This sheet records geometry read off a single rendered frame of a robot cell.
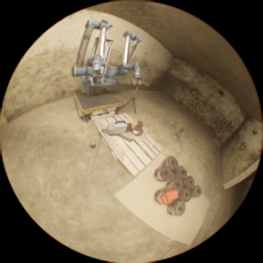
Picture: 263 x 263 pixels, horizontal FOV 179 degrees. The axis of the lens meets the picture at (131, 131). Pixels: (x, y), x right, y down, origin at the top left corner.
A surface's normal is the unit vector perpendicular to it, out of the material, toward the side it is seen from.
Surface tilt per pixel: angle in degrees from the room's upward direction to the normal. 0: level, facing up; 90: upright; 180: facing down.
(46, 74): 90
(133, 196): 0
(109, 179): 0
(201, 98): 90
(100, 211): 0
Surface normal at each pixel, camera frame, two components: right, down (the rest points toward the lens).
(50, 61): 0.63, 0.67
